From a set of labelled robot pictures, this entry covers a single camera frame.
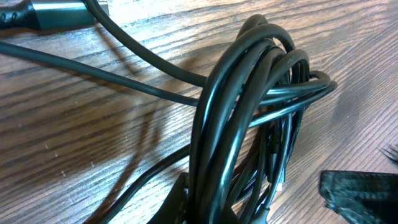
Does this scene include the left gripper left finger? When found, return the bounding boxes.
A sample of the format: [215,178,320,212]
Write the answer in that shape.
[149,171,242,223]

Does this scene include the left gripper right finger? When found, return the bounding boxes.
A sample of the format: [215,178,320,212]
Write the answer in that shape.
[319,170,397,224]

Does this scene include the black USB cable silver plug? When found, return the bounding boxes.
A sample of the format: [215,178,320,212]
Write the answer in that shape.
[0,0,312,224]

